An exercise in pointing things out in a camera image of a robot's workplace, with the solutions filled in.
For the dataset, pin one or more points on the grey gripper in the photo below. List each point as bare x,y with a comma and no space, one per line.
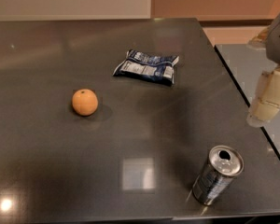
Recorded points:
266,105

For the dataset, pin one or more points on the silver redbull can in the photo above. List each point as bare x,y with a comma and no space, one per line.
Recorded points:
223,164

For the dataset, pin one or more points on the grey side table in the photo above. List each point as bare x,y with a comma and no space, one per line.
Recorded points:
250,70

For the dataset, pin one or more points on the blue white snack bag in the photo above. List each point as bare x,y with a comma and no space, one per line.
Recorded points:
156,69

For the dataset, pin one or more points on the orange fruit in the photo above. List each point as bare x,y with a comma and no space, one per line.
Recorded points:
84,102

